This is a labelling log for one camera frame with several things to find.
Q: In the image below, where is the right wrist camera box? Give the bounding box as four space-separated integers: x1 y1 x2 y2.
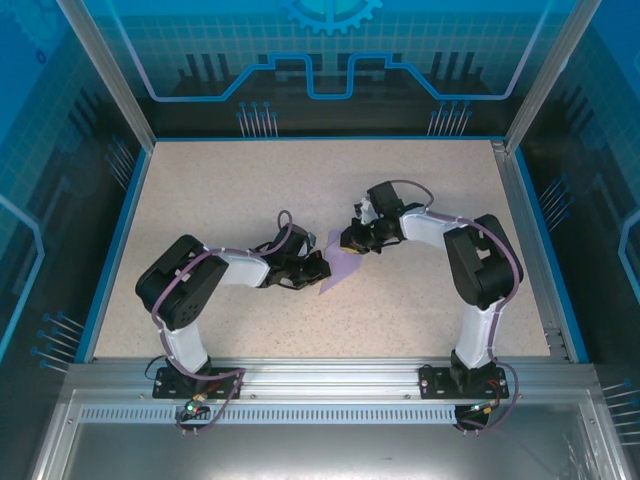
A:
352 196 377 224

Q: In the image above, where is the blue table border frame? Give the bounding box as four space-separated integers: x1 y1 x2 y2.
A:
73 134 591 365

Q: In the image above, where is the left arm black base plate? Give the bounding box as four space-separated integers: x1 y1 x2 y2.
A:
152 367 245 400

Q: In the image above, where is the purple cloth sheet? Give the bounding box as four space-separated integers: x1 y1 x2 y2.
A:
318 228 364 297

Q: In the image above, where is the metal tray surface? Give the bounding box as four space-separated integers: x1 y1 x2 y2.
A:
29 389 631 480

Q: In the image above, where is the right power connector with LED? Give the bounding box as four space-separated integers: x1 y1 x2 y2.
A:
462 399 501 419

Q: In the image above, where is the aluminium side rail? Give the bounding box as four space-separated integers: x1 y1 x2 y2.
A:
492 139 571 362

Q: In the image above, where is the power connector with led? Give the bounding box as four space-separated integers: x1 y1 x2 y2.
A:
462 399 501 419
182 393 210 417

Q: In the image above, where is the left power connector with LED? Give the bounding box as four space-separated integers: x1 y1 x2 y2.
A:
182 393 210 417

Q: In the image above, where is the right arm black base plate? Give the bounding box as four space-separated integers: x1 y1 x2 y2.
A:
418 363 510 400

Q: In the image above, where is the slotted cable duct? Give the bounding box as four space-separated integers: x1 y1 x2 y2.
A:
78 405 460 426

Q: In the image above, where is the aluminium frame post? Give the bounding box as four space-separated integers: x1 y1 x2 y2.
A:
55 0 157 151
503 0 604 154

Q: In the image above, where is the aluminium mounting rail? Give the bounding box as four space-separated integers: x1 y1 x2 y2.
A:
64 357 599 401

